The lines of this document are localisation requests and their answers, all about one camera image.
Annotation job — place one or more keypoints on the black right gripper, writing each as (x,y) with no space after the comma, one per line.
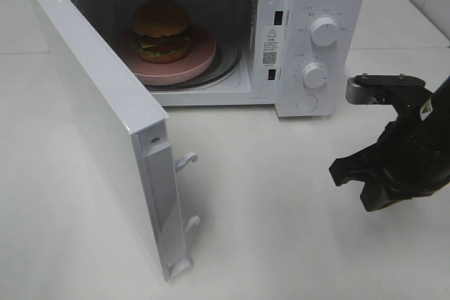
(410,158)

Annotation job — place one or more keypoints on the white microwave knob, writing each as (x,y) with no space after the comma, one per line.
(315,74)
(324,31)

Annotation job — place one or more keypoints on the pink round plate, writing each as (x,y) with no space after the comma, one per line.
(203,51)

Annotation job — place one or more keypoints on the burger with lettuce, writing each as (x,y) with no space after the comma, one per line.
(160,32)

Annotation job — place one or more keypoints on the white microwave door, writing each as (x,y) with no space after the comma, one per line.
(126,130)

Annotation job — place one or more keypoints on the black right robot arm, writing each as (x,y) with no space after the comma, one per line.
(410,158)

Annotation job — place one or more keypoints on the white microwave oven body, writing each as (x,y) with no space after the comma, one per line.
(274,39)

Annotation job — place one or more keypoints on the glass microwave turntable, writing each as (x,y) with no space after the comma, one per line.
(225,61)

